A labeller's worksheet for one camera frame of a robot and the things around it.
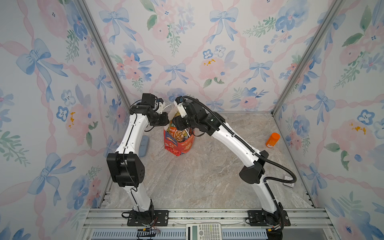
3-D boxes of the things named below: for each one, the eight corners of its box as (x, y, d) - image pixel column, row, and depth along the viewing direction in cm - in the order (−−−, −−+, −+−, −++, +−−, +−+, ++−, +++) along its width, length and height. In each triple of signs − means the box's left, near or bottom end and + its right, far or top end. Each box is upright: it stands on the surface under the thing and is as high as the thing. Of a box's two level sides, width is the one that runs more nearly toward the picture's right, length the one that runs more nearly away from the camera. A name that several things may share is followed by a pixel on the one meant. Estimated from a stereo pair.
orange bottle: (265, 147, 103) (271, 139, 95) (266, 139, 107) (272, 131, 99) (273, 149, 102) (279, 141, 94) (273, 141, 106) (279, 133, 98)
